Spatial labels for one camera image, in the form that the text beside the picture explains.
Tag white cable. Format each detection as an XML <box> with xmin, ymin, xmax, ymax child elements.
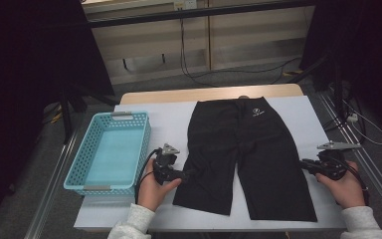
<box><xmin>342</xmin><ymin>99</ymin><xmax>382</xmax><ymax>146</ymax></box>

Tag black horizontal bar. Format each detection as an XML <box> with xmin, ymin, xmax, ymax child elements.
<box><xmin>88</xmin><ymin>0</ymin><xmax>316</xmax><ymax>29</ymax></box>

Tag metal floor rail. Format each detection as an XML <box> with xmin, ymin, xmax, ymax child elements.
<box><xmin>24</xmin><ymin>128</ymin><xmax>81</xmax><ymax>239</ymax></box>
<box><xmin>317</xmin><ymin>87</ymin><xmax>382</xmax><ymax>218</ymax></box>

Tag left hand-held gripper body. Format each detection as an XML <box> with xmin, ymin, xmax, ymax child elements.
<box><xmin>152</xmin><ymin>142</ymin><xmax>184</xmax><ymax>186</ymax></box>

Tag narrow black curtain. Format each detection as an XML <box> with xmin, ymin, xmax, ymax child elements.
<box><xmin>299</xmin><ymin>0</ymin><xmax>382</xmax><ymax>137</ymax></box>

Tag black tripod stand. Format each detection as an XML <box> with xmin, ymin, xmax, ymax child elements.
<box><xmin>59</xmin><ymin>85</ymin><xmax>118</xmax><ymax>145</ymax></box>

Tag white wall socket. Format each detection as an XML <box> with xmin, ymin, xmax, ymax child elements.
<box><xmin>173</xmin><ymin>0</ymin><xmax>198</xmax><ymax>10</ymax></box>

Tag beige wooden cabinet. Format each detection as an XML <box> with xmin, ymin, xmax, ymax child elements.
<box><xmin>82</xmin><ymin>0</ymin><xmax>316</xmax><ymax>86</ymax></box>

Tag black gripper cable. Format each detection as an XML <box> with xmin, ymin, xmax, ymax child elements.
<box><xmin>330</xmin><ymin>155</ymin><xmax>371</xmax><ymax>207</ymax></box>
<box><xmin>133</xmin><ymin>147</ymin><xmax>162</xmax><ymax>204</ymax></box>

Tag black shorts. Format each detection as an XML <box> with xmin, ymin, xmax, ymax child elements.
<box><xmin>172</xmin><ymin>96</ymin><xmax>318</xmax><ymax>223</ymax></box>

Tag wide black curtain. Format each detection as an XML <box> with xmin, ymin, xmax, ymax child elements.
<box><xmin>0</xmin><ymin>0</ymin><xmax>115</xmax><ymax>230</ymax></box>

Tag yellow cable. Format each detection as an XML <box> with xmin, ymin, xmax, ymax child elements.
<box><xmin>43</xmin><ymin>104</ymin><xmax>64</xmax><ymax>125</ymax></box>

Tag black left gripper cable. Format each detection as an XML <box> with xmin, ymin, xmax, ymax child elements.
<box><xmin>133</xmin><ymin>147</ymin><xmax>162</xmax><ymax>204</ymax></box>

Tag light blue plastic basket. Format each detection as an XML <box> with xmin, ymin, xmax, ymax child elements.
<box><xmin>63</xmin><ymin>111</ymin><xmax>152</xmax><ymax>196</ymax></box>

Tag person's left hand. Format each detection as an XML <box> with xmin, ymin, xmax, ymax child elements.
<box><xmin>137</xmin><ymin>158</ymin><xmax>183</xmax><ymax>213</ymax></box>

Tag black hanging cable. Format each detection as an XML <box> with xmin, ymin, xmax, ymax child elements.
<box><xmin>178</xmin><ymin>9</ymin><xmax>219</xmax><ymax>89</ymax></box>

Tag black looped cable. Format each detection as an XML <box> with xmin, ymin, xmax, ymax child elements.
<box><xmin>322</xmin><ymin>95</ymin><xmax>368</xmax><ymax>154</ymax></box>

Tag wooden table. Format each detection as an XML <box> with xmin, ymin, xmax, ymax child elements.
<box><xmin>118</xmin><ymin>83</ymin><xmax>304</xmax><ymax>106</ymax></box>

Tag black floor cable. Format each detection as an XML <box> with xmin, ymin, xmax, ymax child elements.
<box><xmin>190</xmin><ymin>57</ymin><xmax>302</xmax><ymax>82</ymax></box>

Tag person's right hand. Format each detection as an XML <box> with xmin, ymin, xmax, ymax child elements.
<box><xmin>315</xmin><ymin>160</ymin><xmax>367</xmax><ymax>210</ymax></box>

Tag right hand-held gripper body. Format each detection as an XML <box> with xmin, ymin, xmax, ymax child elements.
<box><xmin>314</xmin><ymin>140</ymin><xmax>363</xmax><ymax>182</ymax></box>

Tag black camera stand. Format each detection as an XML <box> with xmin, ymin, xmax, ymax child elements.
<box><xmin>291</xmin><ymin>53</ymin><xmax>346</xmax><ymax>115</ymax></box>

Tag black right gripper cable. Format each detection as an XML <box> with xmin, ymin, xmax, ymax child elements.
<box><xmin>330</xmin><ymin>155</ymin><xmax>371</xmax><ymax>207</ymax></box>

